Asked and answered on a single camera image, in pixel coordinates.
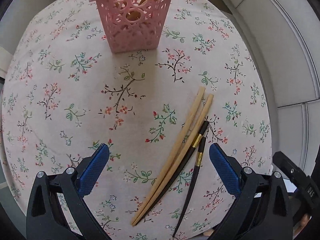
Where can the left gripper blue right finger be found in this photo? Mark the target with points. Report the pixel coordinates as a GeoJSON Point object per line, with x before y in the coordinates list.
{"type": "Point", "coordinates": [227, 168]}

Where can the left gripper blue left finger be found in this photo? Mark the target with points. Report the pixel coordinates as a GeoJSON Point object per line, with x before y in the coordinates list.
{"type": "Point", "coordinates": [90, 169]}

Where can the black chopstick gold band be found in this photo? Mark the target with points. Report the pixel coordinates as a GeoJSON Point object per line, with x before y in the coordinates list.
{"type": "Point", "coordinates": [181, 166]}
{"type": "Point", "coordinates": [193, 182]}

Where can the wooden chopstick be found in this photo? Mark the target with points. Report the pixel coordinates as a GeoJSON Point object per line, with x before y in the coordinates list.
{"type": "Point", "coordinates": [187, 142]}
{"type": "Point", "coordinates": [173, 152]}

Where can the floral tablecloth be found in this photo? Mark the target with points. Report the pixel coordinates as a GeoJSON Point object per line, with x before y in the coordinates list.
{"type": "Point", "coordinates": [66, 93]}

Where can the pink perforated utensil basket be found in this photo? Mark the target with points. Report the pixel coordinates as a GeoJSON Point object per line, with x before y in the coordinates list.
{"type": "Point", "coordinates": [132, 24]}

